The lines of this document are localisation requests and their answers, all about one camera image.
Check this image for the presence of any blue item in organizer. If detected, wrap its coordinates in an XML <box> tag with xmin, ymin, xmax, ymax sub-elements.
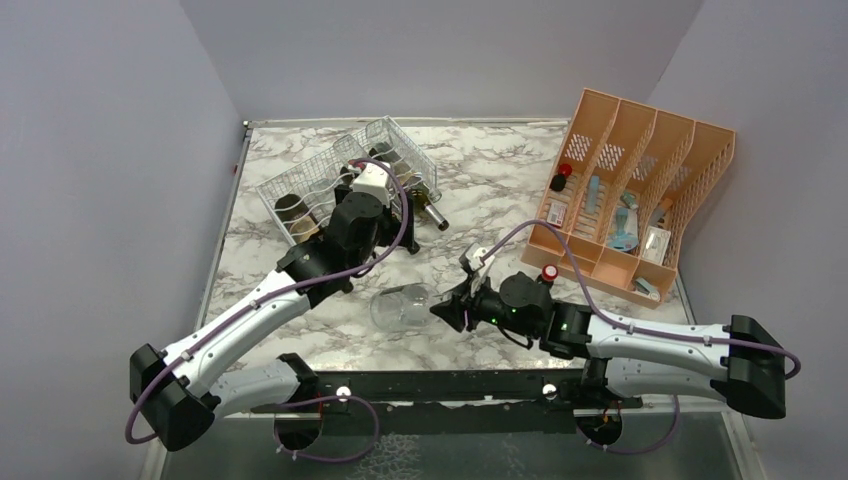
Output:
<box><xmin>606</xmin><ymin>206</ymin><xmax>639</xmax><ymax>252</ymax></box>

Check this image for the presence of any small red-cap black bottle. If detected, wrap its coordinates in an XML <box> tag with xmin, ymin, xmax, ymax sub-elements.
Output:
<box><xmin>537</xmin><ymin>264</ymin><xmax>559</xmax><ymax>286</ymax></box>

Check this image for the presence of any clear jar silver lid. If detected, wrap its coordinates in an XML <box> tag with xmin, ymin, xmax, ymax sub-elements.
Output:
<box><xmin>369</xmin><ymin>283</ymin><xmax>437</xmax><ymax>332</ymax></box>

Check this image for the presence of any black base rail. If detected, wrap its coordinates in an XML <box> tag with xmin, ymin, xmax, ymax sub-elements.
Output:
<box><xmin>252</xmin><ymin>368</ymin><xmax>643</xmax><ymax>436</ymax></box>

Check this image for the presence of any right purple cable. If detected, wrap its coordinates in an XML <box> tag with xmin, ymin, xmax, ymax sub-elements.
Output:
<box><xmin>480</xmin><ymin>219</ymin><xmax>802</xmax><ymax>382</ymax></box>

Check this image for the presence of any silver-neck green wine bottle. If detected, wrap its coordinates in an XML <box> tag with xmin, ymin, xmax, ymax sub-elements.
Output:
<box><xmin>368</xmin><ymin>142</ymin><xmax>450</xmax><ymax>231</ymax></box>

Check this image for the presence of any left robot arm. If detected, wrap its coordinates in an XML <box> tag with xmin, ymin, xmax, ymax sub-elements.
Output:
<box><xmin>125</xmin><ymin>192</ymin><xmax>413</xmax><ymax>452</ymax></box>

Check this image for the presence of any orange plastic file organizer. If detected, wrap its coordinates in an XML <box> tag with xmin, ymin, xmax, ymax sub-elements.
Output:
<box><xmin>521</xmin><ymin>89</ymin><xmax>736</xmax><ymax>308</ymax></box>

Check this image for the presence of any red-cap bottle in organizer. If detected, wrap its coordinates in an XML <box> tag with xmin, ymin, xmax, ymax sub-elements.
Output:
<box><xmin>549</xmin><ymin>163</ymin><xmax>573</xmax><ymax>192</ymax></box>

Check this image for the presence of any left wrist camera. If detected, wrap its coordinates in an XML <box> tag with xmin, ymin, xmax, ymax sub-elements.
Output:
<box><xmin>351</xmin><ymin>163</ymin><xmax>392</xmax><ymax>207</ymax></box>

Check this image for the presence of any white packet in organizer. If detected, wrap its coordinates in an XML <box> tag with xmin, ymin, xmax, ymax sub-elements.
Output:
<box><xmin>640</xmin><ymin>226</ymin><xmax>671</xmax><ymax>265</ymax></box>

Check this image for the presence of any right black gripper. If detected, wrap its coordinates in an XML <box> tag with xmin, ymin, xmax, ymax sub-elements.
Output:
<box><xmin>431</xmin><ymin>270</ymin><xmax>538</xmax><ymax>339</ymax></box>

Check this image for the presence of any purple cable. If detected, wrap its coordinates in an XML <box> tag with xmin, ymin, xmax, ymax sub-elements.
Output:
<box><xmin>125</xmin><ymin>158</ymin><xmax>411</xmax><ymax>445</ymax></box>
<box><xmin>480</xmin><ymin>219</ymin><xmax>802</xmax><ymax>382</ymax></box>

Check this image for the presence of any white wire wine rack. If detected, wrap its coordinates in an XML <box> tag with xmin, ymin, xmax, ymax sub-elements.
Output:
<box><xmin>256</xmin><ymin>116</ymin><xmax>442</xmax><ymax>246</ymax></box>

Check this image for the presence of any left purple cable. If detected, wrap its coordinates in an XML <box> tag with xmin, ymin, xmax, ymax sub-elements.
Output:
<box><xmin>125</xmin><ymin>158</ymin><xmax>411</xmax><ymax>445</ymax></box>

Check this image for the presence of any clear square glass bottle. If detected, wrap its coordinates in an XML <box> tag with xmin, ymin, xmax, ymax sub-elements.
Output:
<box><xmin>331</xmin><ymin>134</ymin><xmax>368</xmax><ymax>173</ymax></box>

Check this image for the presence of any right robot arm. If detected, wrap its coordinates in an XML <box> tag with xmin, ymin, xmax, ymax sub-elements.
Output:
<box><xmin>430</xmin><ymin>272</ymin><xmax>786</xmax><ymax>419</ymax></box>

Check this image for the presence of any dark-neck green wine bottle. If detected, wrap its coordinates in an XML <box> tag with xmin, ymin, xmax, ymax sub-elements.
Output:
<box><xmin>339</xmin><ymin>166</ymin><xmax>357</xmax><ymax>186</ymax></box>

